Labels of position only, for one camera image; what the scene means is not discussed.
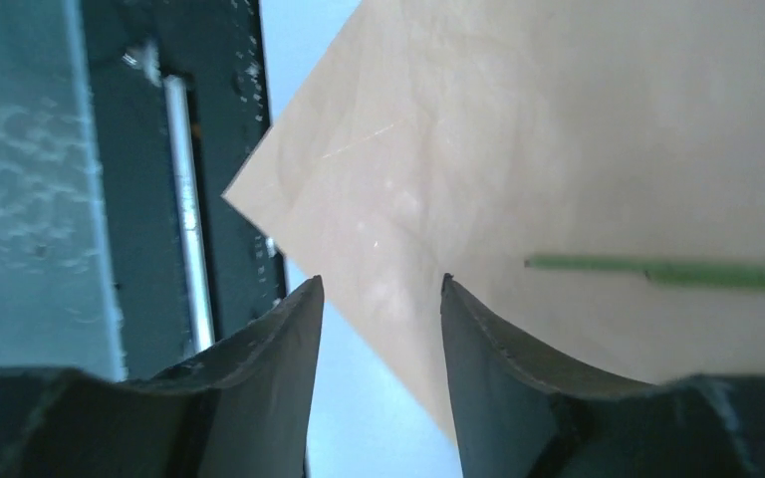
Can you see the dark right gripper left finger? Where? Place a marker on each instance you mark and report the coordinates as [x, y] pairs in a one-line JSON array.
[[239, 409]]

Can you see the peach white fake flower bunch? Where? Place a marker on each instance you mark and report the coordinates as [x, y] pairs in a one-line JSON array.
[[663, 271]]

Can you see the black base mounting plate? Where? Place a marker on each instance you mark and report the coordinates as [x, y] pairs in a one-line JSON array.
[[216, 47]]

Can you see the orange wrapping paper sheet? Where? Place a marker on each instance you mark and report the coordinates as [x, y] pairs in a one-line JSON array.
[[459, 137]]

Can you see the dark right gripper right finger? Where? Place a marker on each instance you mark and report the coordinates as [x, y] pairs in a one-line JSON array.
[[523, 409]]

